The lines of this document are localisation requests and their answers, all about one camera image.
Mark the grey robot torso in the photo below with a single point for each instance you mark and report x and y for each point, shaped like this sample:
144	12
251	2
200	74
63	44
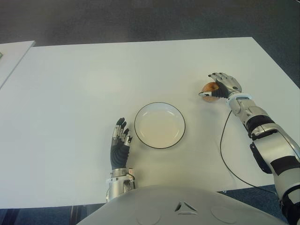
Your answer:
164	206

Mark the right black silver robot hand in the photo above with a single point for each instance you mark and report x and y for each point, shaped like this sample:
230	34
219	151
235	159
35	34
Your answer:
230	84

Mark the white plate black rim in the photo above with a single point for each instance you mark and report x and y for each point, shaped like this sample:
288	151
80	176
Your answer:
159	126

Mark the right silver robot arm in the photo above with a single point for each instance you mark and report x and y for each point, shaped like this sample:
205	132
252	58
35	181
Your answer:
276	150

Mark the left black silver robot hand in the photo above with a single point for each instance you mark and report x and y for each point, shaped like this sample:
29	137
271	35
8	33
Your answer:
119	152

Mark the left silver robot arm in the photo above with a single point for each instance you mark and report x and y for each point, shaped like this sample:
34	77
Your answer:
116	187

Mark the red yellow apple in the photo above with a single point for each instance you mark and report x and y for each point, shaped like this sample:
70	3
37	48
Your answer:
207	87

